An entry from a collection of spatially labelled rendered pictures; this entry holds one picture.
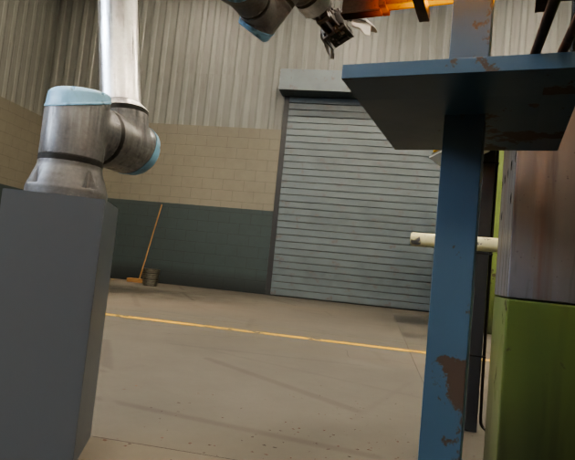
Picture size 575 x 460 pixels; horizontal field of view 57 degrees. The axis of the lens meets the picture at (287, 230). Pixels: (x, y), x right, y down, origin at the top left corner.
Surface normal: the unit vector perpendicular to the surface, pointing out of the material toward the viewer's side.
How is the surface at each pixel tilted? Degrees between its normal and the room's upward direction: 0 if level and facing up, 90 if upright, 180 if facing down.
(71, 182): 70
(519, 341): 90
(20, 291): 90
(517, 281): 90
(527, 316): 90
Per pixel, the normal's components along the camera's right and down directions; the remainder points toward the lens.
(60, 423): 0.18, -0.06
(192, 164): -0.17, -0.09
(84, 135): 0.65, 0.01
